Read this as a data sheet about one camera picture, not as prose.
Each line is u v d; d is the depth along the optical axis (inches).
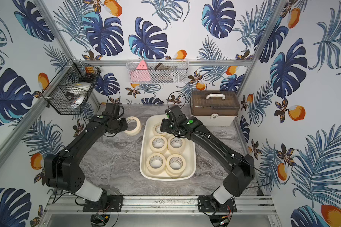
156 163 34.8
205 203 29.4
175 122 22.2
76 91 32.0
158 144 38.4
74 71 35.8
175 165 34.1
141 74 34.5
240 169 16.3
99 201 25.2
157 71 36.4
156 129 40.6
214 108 39.1
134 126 32.8
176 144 37.6
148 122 39.2
